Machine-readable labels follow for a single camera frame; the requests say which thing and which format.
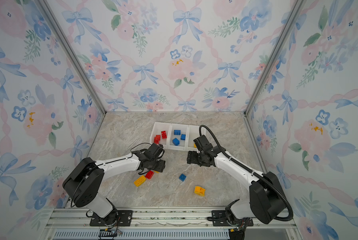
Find small blue lego cube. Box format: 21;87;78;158
179;174;187;182

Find yellow arched lego brick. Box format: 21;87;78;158
194;186;206;197

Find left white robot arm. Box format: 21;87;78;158
62;144;165;226

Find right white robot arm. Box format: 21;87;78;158
187;135;294;226

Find white middle plastic bin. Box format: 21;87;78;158
169;124;188;151

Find white plastic bin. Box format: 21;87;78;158
149;122;171;149
169;124;188;151
185;125;200;151

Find white right plastic bin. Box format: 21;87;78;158
185;125;200;151

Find white left plastic bin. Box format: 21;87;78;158
149;122;171;149

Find black corrugated cable hose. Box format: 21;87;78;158
198;124;294;222

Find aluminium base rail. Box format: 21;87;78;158
40;207;302;240

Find left aluminium corner post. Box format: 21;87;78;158
34;1;106;115

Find aluminium corner post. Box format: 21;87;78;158
244;0;305;118
34;1;106;115

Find right aluminium corner post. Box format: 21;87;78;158
244;0;305;118

